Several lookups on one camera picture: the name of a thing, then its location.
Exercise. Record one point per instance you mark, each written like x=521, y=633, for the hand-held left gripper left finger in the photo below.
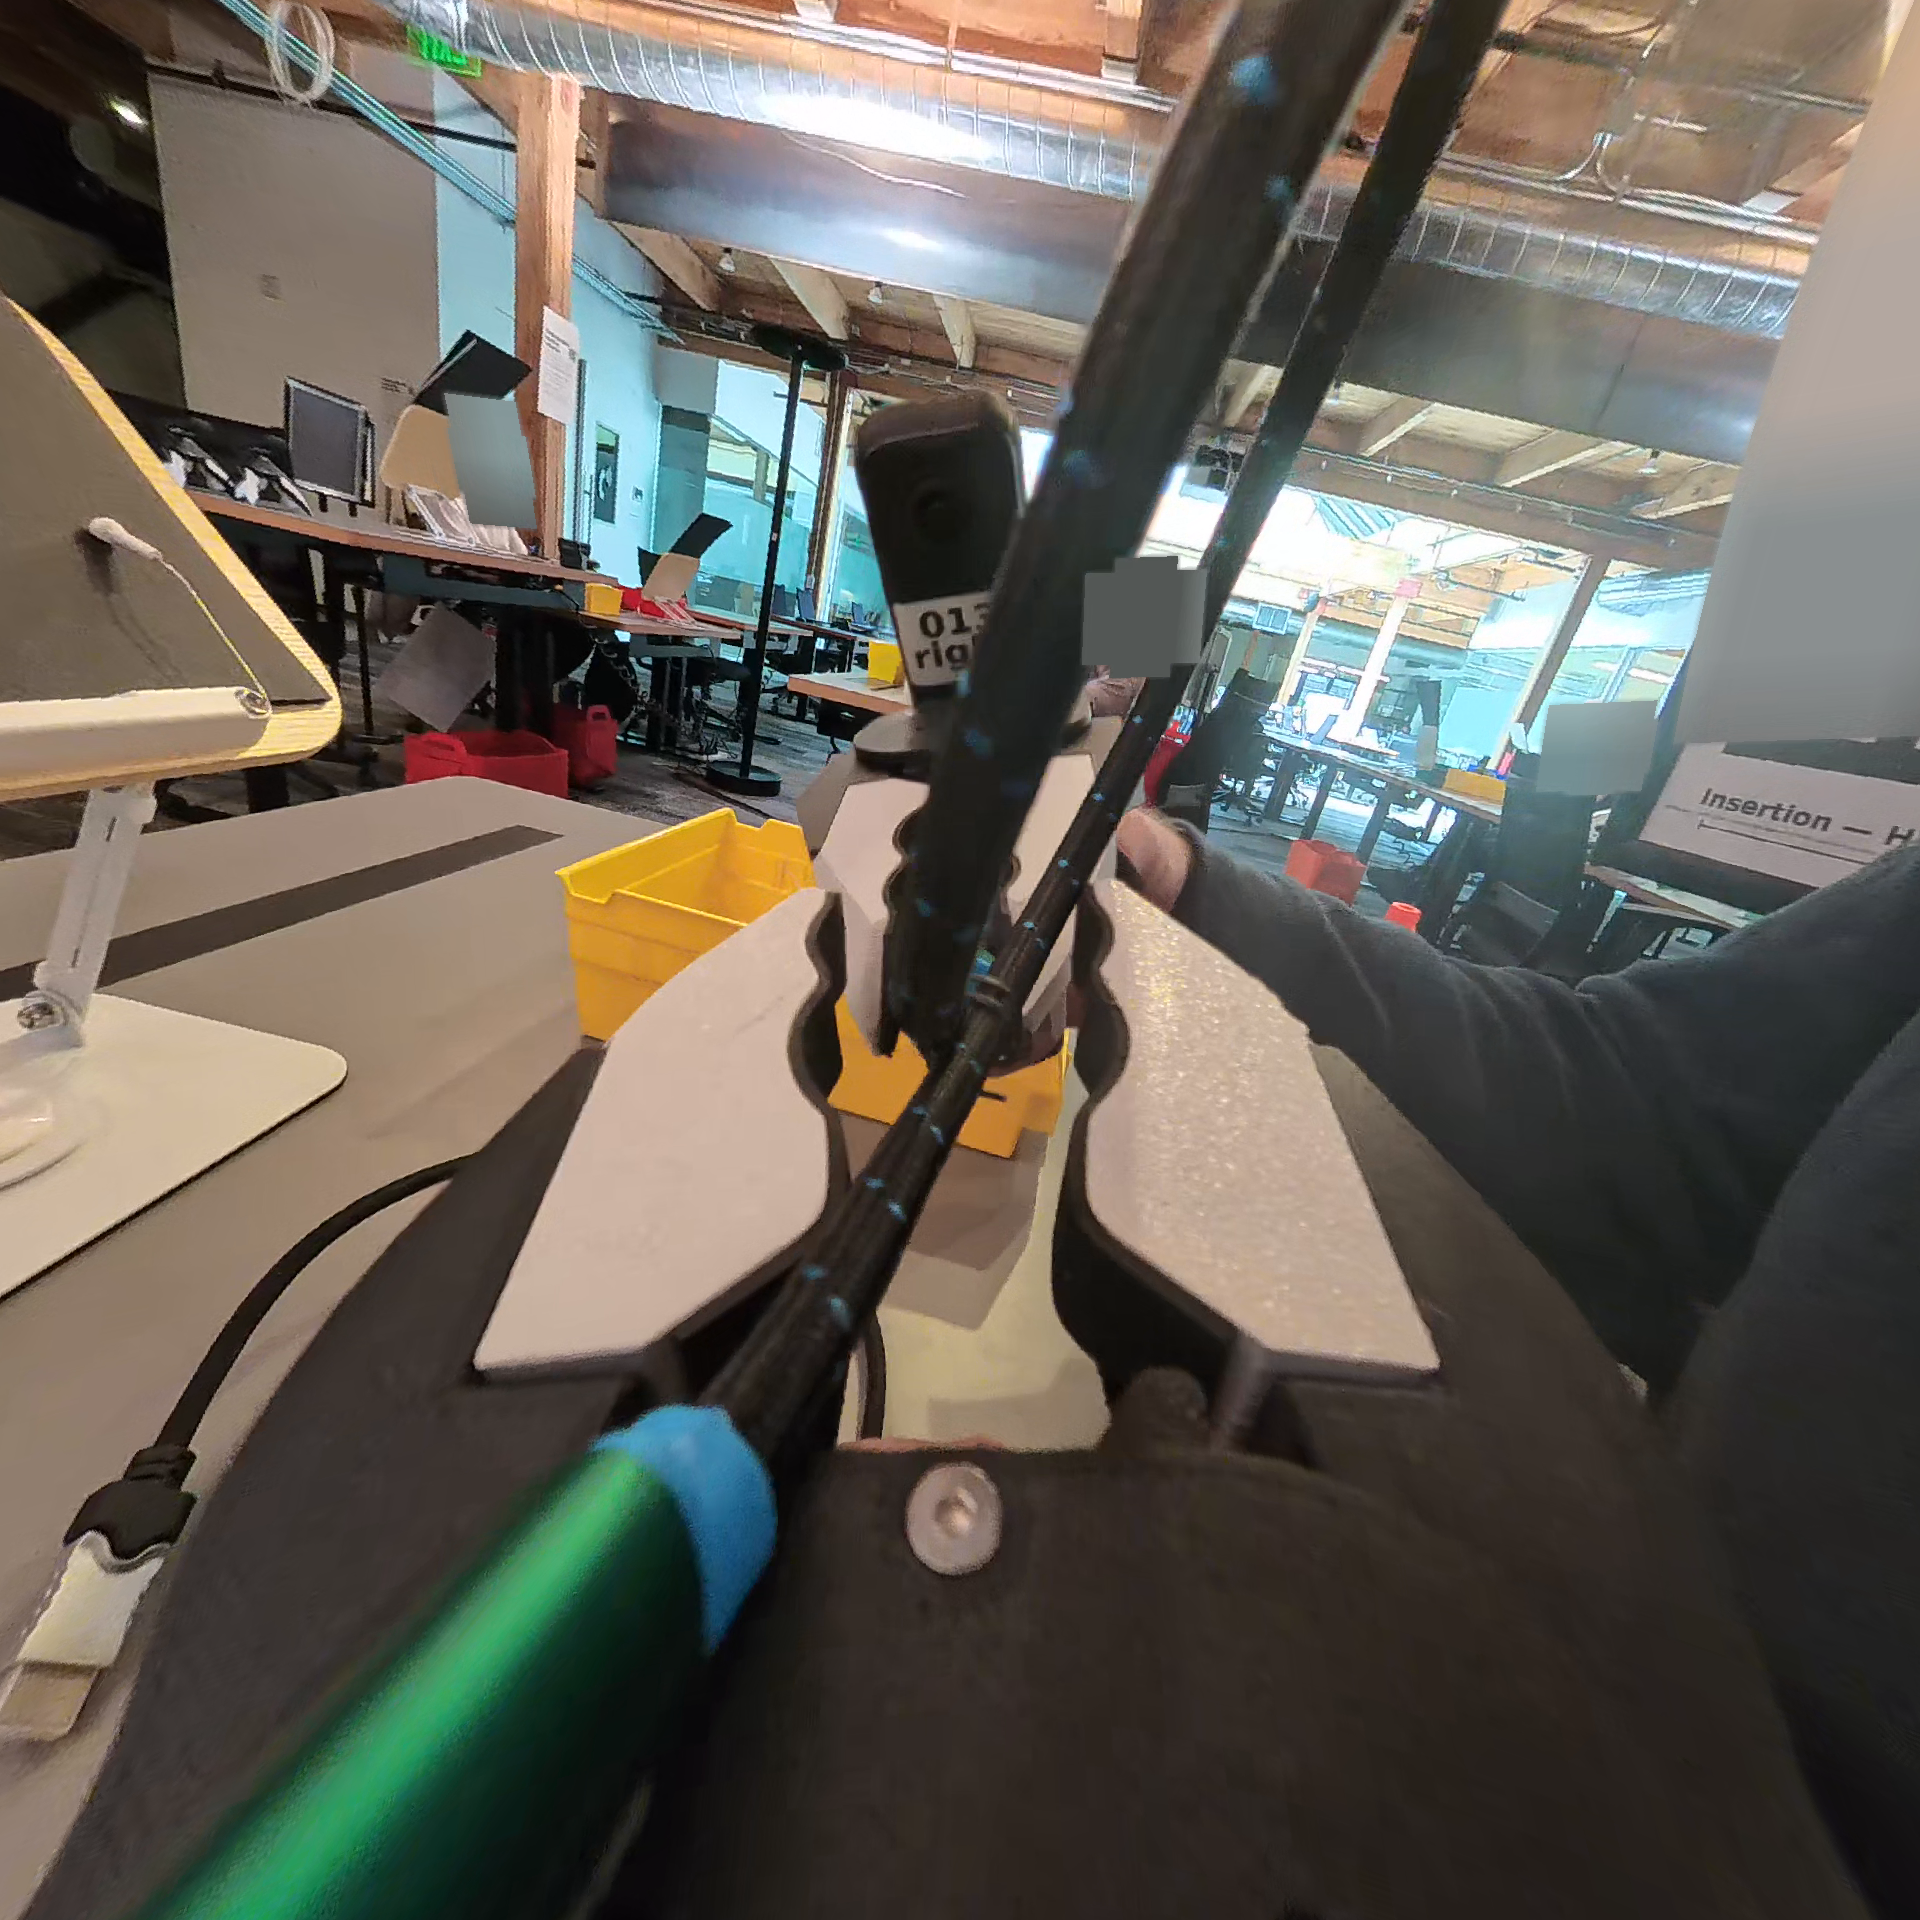
x=675, y=1141

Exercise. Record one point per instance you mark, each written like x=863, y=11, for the white paper sign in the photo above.
x=1787, y=818

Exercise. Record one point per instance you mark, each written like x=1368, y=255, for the grey hanging board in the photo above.
x=436, y=669

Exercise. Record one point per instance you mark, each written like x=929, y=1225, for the wooden board stand white base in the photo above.
x=91, y=599

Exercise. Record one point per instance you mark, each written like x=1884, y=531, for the person's right hand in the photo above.
x=1155, y=863

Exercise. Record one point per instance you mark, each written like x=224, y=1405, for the small tilted board stand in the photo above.
x=464, y=434

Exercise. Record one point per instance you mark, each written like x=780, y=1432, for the low red basket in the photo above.
x=487, y=763

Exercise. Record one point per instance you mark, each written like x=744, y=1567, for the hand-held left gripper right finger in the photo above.
x=1245, y=1155

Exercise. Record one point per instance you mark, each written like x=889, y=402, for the person's right forearm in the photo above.
x=1424, y=1035

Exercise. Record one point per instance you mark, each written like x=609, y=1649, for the grey desk monitor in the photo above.
x=324, y=434

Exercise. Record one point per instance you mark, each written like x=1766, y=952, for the black floor lamp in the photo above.
x=780, y=599

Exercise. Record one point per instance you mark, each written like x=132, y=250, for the person's dark sweater torso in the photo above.
x=1830, y=1349

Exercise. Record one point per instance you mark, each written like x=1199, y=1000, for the black twist tie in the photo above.
x=987, y=990

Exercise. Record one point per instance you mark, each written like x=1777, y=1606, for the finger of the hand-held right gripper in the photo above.
x=1049, y=810
x=863, y=856

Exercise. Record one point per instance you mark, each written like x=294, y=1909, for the yellow plastic bin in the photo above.
x=661, y=902

